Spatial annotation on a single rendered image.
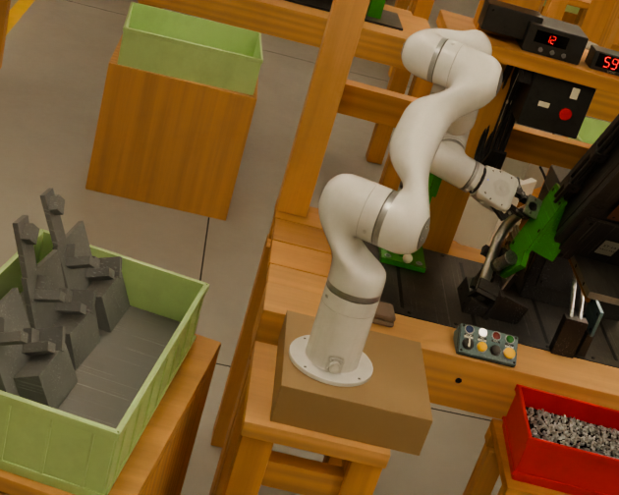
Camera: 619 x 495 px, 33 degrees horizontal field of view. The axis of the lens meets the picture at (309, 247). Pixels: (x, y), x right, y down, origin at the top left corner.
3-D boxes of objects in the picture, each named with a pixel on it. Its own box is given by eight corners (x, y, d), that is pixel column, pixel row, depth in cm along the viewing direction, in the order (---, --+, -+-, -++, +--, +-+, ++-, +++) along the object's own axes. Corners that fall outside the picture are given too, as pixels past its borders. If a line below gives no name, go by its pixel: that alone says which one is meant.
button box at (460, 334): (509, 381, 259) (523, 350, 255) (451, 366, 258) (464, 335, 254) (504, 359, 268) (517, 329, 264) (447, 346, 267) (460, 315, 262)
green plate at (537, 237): (541, 278, 272) (590, 215, 264) (515, 264, 270) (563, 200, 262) (535, 258, 282) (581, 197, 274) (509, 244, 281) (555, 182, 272)
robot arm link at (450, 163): (460, 170, 277) (455, 194, 271) (418, 145, 275) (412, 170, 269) (478, 151, 271) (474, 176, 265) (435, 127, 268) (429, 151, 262)
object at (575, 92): (576, 139, 283) (597, 88, 276) (516, 124, 281) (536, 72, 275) (567, 124, 294) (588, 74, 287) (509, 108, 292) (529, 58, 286)
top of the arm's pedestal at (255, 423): (385, 469, 224) (391, 455, 222) (239, 435, 221) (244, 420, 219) (380, 384, 253) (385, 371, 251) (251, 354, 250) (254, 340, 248)
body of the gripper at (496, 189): (474, 191, 266) (511, 211, 269) (486, 157, 270) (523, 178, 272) (460, 198, 273) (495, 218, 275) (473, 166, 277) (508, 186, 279)
